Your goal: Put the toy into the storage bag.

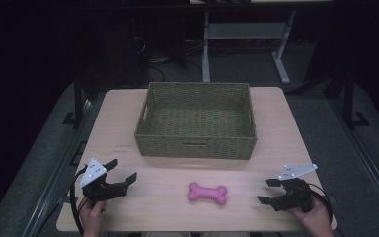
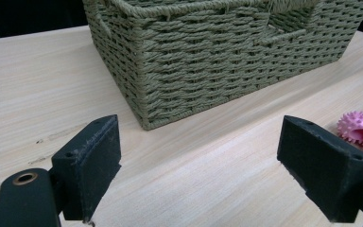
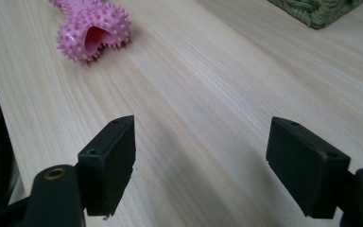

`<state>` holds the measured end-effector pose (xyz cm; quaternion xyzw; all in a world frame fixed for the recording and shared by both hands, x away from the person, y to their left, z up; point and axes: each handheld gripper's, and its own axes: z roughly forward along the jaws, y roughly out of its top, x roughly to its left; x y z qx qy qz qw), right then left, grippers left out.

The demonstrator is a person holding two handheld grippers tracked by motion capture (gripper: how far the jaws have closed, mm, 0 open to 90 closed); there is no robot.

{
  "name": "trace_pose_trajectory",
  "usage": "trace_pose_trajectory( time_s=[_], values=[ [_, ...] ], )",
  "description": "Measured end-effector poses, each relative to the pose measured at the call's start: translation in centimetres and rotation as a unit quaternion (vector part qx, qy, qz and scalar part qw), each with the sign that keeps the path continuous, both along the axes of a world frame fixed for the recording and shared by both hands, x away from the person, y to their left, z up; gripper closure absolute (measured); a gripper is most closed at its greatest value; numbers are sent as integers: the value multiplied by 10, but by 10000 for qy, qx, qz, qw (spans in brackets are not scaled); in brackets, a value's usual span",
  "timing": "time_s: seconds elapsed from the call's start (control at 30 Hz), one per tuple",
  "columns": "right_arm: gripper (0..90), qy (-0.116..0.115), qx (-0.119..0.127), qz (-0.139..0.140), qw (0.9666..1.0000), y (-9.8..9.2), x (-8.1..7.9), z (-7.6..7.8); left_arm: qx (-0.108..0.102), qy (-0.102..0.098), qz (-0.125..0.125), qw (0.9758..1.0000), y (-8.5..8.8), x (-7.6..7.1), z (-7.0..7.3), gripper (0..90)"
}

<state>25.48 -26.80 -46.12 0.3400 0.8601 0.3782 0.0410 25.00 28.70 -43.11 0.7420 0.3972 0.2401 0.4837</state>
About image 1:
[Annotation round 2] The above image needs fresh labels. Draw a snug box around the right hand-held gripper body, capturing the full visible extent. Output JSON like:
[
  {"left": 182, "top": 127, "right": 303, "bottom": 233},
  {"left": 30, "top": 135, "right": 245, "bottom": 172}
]
[{"left": 269, "top": 163, "right": 319, "bottom": 213}]

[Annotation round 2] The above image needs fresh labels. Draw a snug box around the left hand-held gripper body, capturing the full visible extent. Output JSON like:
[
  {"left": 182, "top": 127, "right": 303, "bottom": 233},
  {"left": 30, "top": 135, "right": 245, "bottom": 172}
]
[{"left": 78, "top": 157, "right": 128, "bottom": 203}]

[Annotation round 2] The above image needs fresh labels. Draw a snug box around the pink bone-shaped rubber toy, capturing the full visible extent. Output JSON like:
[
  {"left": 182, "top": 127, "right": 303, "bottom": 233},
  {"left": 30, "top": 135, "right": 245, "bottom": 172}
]
[{"left": 187, "top": 182, "right": 228, "bottom": 206}]

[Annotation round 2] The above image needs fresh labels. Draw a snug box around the green woven basket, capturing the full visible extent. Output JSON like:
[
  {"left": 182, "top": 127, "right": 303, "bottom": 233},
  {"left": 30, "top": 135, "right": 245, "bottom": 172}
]
[{"left": 133, "top": 81, "right": 258, "bottom": 161}]

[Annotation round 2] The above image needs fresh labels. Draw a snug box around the person's right hand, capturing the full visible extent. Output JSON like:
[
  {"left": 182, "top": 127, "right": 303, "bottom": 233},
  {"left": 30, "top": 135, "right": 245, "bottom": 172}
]
[{"left": 289, "top": 196, "right": 334, "bottom": 233}]

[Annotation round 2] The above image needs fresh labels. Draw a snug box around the person's left hand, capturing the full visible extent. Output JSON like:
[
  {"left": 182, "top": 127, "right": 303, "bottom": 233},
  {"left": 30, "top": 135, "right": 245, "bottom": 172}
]
[{"left": 78, "top": 198, "right": 108, "bottom": 233}]

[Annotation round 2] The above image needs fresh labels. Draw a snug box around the black metal stand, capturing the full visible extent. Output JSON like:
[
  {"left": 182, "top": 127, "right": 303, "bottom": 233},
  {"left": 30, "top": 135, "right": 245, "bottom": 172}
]
[
  {"left": 341, "top": 70, "right": 371, "bottom": 130},
  {"left": 62, "top": 74, "right": 91, "bottom": 128}
]

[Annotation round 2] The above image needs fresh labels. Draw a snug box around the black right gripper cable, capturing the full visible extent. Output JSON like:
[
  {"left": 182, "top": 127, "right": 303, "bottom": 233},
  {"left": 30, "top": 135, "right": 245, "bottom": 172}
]
[{"left": 308, "top": 182, "right": 335, "bottom": 222}]

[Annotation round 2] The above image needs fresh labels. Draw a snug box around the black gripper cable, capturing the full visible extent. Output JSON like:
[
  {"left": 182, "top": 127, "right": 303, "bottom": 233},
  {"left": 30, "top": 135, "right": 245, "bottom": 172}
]
[
  {"left": 308, "top": 182, "right": 335, "bottom": 222},
  {"left": 69, "top": 166, "right": 90, "bottom": 236}
]

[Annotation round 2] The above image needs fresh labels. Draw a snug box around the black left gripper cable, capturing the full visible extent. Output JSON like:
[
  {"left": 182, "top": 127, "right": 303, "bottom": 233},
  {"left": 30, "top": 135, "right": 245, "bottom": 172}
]
[{"left": 69, "top": 166, "right": 90, "bottom": 236}]

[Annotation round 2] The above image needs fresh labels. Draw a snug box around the aluminium rail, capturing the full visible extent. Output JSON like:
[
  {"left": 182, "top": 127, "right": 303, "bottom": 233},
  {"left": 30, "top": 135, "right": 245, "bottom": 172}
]
[{"left": 22, "top": 98, "right": 97, "bottom": 237}]

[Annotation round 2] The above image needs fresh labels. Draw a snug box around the tangle of floor cables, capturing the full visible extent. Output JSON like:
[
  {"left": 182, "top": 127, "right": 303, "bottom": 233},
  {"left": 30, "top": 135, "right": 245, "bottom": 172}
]
[{"left": 133, "top": 35, "right": 205, "bottom": 83}]

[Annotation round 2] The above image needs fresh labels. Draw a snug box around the grey metal table frame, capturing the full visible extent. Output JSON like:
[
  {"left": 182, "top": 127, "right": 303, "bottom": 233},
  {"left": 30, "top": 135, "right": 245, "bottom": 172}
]
[{"left": 201, "top": 10, "right": 297, "bottom": 85}]

